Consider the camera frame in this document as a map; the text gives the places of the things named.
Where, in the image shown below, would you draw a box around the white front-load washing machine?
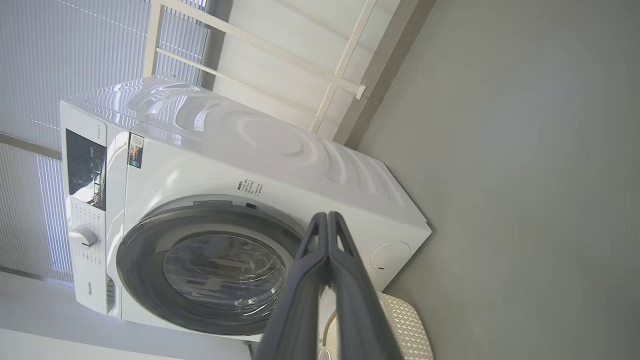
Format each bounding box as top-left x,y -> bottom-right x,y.
59,75 -> 434,344

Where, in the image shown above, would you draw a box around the white washer control knob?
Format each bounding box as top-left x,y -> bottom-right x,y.
68,225 -> 99,249

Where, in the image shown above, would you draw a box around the round white filter cover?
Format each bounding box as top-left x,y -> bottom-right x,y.
369,241 -> 412,274

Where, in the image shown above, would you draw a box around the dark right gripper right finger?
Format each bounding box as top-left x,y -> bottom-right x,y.
327,211 -> 404,360

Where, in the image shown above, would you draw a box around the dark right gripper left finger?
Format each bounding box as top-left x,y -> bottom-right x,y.
255,212 -> 330,360

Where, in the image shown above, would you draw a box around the black glass washing machine door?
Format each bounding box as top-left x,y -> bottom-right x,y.
116,205 -> 304,337

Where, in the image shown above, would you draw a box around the white metal frame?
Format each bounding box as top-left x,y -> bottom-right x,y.
143,0 -> 378,137

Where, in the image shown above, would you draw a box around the cream perforated laundry basket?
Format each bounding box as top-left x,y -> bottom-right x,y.
320,292 -> 435,360

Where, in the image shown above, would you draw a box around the white window blinds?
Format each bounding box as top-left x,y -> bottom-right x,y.
0,0 -> 212,284

